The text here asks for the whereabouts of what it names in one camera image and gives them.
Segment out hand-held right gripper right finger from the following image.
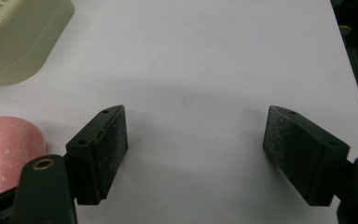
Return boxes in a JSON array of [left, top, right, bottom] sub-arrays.
[[262, 105, 358, 224]]

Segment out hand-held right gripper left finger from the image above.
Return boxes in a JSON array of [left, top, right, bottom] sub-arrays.
[[8, 105, 129, 224]]

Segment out pink soap bar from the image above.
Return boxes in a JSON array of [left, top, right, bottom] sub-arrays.
[[0, 116, 47, 202]]

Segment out cream plastic soap dish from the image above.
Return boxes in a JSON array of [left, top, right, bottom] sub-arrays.
[[0, 0, 76, 87]]

